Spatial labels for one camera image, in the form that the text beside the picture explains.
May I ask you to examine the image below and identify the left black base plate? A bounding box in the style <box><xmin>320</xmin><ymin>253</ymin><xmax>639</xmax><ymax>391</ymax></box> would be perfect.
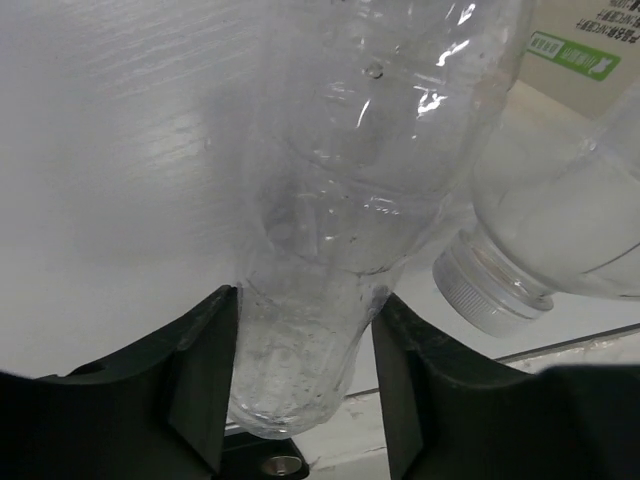
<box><xmin>217</xmin><ymin>432</ymin><xmax>310</xmax><ymax>480</ymax></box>

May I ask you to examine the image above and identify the crushed clear bottle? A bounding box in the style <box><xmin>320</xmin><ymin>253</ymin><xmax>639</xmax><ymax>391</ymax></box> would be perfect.
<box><xmin>229</xmin><ymin>1</ymin><xmax>535</xmax><ymax>440</ymax></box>

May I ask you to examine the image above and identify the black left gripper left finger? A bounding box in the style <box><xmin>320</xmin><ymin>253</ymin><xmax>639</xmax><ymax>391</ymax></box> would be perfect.
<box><xmin>1</xmin><ymin>286</ymin><xmax>237</xmax><ymax>479</ymax></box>

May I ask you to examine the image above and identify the large ribbed clear bottle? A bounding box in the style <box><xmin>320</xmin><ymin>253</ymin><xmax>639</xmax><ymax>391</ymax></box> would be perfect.
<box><xmin>432</xmin><ymin>0</ymin><xmax>640</xmax><ymax>340</ymax></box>

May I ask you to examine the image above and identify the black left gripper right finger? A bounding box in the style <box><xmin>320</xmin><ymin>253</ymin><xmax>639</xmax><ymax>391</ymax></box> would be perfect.
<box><xmin>372</xmin><ymin>296</ymin><xmax>639</xmax><ymax>479</ymax></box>

